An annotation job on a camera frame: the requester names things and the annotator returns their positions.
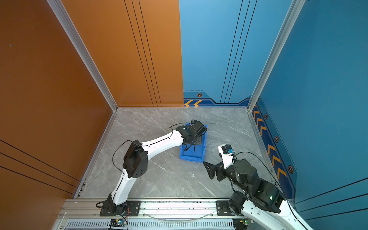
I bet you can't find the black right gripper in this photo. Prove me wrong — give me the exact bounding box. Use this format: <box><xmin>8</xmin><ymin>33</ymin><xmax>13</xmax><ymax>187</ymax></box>
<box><xmin>203</xmin><ymin>153</ymin><xmax>251</xmax><ymax>194</ymax></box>

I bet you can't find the blue plastic bin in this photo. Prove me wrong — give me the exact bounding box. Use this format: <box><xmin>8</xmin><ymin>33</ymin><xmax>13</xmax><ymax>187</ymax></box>
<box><xmin>179</xmin><ymin>131</ymin><xmax>207</xmax><ymax>163</ymax></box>

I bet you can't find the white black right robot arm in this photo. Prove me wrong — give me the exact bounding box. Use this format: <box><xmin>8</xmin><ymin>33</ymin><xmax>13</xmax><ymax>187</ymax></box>
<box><xmin>203</xmin><ymin>159</ymin><xmax>312</xmax><ymax>230</ymax></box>

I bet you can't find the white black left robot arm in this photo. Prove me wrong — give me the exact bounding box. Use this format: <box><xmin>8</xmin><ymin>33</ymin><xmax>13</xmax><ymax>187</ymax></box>
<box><xmin>102</xmin><ymin>120</ymin><xmax>207</xmax><ymax>214</ymax></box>

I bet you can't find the left green circuit board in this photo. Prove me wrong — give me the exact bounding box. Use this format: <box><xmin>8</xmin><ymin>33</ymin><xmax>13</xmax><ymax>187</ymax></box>
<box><xmin>109</xmin><ymin>218</ymin><xmax>128</xmax><ymax>230</ymax></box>

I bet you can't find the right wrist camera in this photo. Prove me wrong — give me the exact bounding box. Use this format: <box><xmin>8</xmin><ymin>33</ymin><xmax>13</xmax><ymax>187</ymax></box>
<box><xmin>218</xmin><ymin>144</ymin><xmax>235</xmax><ymax>169</ymax></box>

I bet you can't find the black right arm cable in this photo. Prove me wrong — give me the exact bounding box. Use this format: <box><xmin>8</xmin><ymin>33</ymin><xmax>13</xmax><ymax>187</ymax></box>
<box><xmin>234</xmin><ymin>151</ymin><xmax>282</xmax><ymax>187</ymax></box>

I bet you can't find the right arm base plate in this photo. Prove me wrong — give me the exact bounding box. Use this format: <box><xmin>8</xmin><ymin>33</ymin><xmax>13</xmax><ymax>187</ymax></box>
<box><xmin>216</xmin><ymin>200</ymin><xmax>239</xmax><ymax>216</ymax></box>

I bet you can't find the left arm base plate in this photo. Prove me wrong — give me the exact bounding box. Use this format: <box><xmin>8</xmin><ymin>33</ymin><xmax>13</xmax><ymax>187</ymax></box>
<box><xmin>96</xmin><ymin>200</ymin><xmax>141</xmax><ymax>217</ymax></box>

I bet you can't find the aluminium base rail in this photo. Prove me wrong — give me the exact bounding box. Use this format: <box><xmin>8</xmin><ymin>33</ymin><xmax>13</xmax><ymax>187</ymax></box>
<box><xmin>53</xmin><ymin>198</ymin><xmax>250</xmax><ymax>230</ymax></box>

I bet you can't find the aluminium corner post right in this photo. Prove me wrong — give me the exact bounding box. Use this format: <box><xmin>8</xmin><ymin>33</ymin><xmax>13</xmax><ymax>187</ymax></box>
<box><xmin>247</xmin><ymin>0</ymin><xmax>306</xmax><ymax>112</ymax></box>

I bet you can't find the aluminium corner post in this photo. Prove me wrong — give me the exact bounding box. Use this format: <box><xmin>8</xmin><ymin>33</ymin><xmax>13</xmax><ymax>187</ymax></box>
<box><xmin>47</xmin><ymin>0</ymin><xmax>118</xmax><ymax>112</ymax></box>
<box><xmin>247</xmin><ymin>0</ymin><xmax>306</xmax><ymax>112</ymax></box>

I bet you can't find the aluminium corner post left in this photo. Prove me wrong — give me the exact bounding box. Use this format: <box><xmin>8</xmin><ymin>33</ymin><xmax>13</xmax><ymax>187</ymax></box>
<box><xmin>47</xmin><ymin>0</ymin><xmax>118</xmax><ymax>112</ymax></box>

